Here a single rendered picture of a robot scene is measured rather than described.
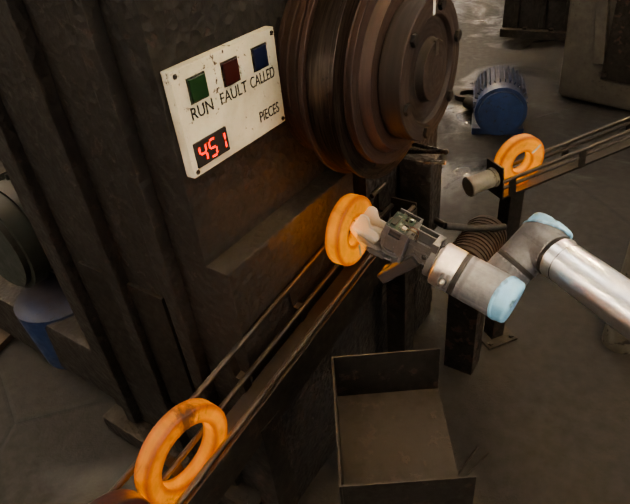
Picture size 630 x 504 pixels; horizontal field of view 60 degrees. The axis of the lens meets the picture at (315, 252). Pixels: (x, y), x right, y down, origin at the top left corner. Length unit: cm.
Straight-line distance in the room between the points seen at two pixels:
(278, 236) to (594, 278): 60
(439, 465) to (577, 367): 111
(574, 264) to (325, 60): 59
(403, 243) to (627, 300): 40
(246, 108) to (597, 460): 140
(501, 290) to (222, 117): 59
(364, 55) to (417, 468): 74
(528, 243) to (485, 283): 16
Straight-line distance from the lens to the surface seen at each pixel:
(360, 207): 117
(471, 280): 106
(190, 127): 93
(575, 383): 204
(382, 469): 105
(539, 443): 186
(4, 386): 239
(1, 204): 207
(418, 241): 109
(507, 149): 167
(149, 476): 96
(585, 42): 397
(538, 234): 118
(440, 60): 118
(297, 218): 116
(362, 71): 104
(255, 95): 104
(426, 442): 108
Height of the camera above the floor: 149
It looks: 36 degrees down
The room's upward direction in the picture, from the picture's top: 7 degrees counter-clockwise
